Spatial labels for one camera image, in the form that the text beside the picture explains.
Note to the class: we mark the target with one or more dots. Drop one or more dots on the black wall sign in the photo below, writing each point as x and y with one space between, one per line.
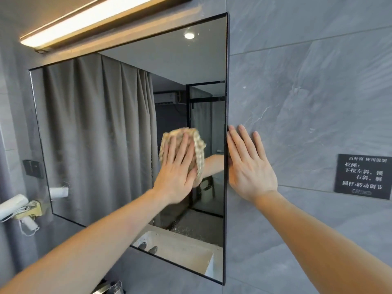
363 177

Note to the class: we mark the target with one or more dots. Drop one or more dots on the chrome faucet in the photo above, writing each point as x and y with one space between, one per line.
108 287

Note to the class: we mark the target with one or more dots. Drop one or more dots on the beige cleaning cloth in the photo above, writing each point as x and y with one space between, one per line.
199 150

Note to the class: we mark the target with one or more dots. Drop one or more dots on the person's right hand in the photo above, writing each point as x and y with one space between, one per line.
251 174

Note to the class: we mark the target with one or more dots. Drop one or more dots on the person's right forearm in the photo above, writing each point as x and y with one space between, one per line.
321 241

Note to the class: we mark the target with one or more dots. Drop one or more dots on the person's right little finger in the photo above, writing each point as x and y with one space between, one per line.
259 148

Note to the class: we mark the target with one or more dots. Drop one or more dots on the person's left middle finger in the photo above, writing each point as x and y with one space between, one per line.
183 150

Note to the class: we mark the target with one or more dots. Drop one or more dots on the person's left forearm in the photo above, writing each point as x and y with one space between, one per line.
92 241

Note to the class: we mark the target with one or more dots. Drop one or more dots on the person's left thumb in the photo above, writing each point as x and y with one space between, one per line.
193 178

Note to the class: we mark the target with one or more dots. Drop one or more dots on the person's left little finger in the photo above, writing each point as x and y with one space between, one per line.
164 157

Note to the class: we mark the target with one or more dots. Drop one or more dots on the black-framed wall mirror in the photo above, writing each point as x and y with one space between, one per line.
92 134

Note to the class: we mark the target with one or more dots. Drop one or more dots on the person's right middle finger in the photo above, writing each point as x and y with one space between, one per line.
235 143

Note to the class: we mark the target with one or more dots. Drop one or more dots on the long wall light bar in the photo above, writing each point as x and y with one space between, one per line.
92 21

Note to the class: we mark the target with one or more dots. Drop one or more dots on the gold hair dryer holder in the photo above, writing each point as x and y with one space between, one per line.
32 209

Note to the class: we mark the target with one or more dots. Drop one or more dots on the white hair dryer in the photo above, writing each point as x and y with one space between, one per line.
12 206

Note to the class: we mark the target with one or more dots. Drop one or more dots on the dark wall switch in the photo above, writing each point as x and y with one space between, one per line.
33 168

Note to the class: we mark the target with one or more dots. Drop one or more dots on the person's left hand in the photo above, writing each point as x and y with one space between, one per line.
174 177

